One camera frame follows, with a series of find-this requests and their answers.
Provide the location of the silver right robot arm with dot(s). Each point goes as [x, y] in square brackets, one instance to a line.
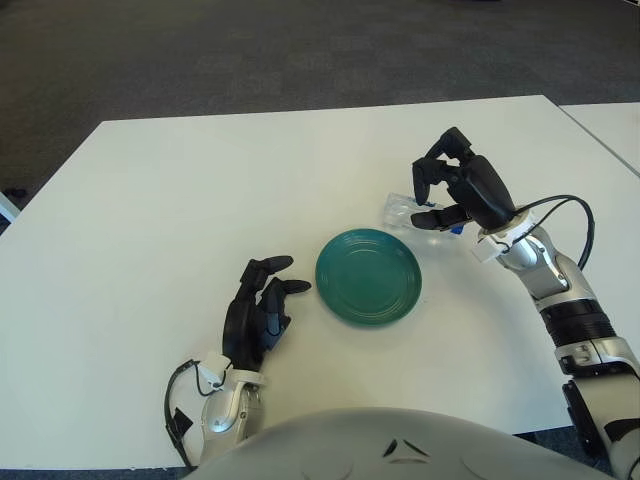
[575, 320]

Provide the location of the clear bottle with blue cap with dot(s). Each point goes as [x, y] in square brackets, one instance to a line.
[397, 212]

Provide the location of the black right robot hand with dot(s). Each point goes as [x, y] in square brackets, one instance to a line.
[485, 190]

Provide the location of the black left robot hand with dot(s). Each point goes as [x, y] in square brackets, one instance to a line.
[245, 330]

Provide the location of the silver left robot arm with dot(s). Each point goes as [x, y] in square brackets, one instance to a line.
[225, 415]

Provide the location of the green round plate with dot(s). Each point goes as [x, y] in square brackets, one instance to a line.
[367, 277]

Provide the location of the white furniture corner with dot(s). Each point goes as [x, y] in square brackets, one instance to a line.
[6, 207]

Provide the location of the grey robot torso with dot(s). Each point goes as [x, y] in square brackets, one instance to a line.
[325, 450]

